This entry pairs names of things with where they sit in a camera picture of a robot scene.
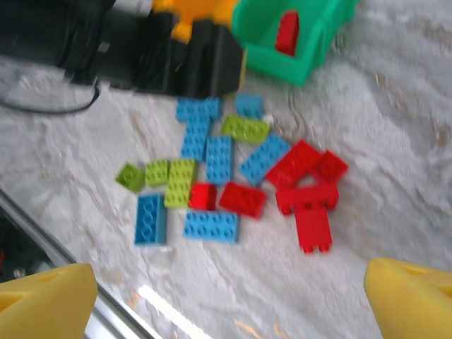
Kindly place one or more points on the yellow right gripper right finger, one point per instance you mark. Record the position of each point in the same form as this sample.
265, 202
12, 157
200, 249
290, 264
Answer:
413, 303

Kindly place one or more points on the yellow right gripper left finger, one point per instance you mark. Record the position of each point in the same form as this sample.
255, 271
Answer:
42, 303

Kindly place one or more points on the long blue lego brick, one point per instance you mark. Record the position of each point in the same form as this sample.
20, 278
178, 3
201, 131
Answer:
195, 139
150, 219
219, 160
265, 159
197, 107
211, 227

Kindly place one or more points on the small lime green lego brick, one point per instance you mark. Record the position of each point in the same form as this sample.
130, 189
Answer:
130, 177
157, 173

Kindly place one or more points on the small red lego brick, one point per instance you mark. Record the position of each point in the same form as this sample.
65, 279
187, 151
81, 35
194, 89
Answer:
202, 196
331, 166

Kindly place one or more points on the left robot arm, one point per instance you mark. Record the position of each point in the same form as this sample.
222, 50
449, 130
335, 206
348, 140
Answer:
70, 35

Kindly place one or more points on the orange plastic bin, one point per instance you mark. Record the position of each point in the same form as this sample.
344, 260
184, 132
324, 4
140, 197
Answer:
187, 14

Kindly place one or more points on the green plastic bin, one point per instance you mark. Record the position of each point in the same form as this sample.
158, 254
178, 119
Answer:
275, 67

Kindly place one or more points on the small white scrap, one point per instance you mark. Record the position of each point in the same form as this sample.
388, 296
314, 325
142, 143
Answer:
268, 119

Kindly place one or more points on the long aluminium base rail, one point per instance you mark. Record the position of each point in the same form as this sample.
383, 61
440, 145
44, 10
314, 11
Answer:
70, 272

